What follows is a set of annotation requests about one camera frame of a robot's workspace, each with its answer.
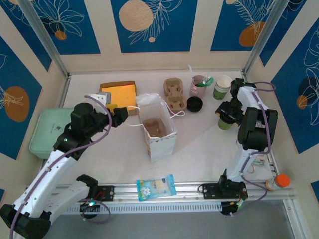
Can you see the green paper coffee cup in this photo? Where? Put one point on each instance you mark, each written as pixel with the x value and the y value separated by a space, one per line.
pixel 224 125

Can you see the stack of pulp cup carriers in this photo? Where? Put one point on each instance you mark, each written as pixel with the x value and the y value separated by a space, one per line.
pixel 174 94

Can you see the aluminium side rail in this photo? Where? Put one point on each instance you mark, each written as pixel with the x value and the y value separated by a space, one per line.
pixel 272 164

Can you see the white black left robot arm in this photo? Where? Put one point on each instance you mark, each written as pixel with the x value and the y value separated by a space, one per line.
pixel 45 179

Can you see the green white sachets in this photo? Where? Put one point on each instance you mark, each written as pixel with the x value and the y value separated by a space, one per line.
pixel 207 81

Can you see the yellow paper napkin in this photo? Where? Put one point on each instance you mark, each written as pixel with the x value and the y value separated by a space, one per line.
pixel 122 92

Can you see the blue wet wipes packet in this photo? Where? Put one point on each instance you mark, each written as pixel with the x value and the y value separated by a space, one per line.
pixel 155 186

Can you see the brown cardboard napkin box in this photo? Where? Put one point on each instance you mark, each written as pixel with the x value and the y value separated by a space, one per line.
pixel 117 83

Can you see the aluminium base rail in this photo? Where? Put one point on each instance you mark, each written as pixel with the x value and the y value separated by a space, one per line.
pixel 187 191

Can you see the stack of black cup lids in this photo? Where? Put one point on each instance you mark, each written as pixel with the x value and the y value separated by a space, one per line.
pixel 194 104

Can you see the black base connector box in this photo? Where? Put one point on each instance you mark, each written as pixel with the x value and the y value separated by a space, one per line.
pixel 86 206
pixel 228 207

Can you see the stack of paper cups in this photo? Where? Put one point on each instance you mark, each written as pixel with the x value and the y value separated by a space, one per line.
pixel 223 82

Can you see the orange capped bottle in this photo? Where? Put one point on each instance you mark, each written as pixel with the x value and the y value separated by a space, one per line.
pixel 279 183

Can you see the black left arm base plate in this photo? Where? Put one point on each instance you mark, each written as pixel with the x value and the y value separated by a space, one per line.
pixel 107 193

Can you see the mint green zip pouch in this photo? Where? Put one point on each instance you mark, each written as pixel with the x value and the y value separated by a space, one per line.
pixel 45 129

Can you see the pink cup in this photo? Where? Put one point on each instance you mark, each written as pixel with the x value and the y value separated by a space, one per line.
pixel 197 90

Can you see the white wrapped straw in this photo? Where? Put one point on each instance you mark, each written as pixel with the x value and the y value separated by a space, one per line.
pixel 190 71

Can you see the aluminium frame post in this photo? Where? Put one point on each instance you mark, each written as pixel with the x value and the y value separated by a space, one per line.
pixel 264 37
pixel 44 37

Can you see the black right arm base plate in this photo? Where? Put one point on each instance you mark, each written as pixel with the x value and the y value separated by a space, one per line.
pixel 209 190

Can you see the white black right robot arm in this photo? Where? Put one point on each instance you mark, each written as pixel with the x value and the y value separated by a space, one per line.
pixel 254 129

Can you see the animal print paper gift bag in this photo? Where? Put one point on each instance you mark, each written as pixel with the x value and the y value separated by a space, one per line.
pixel 159 149

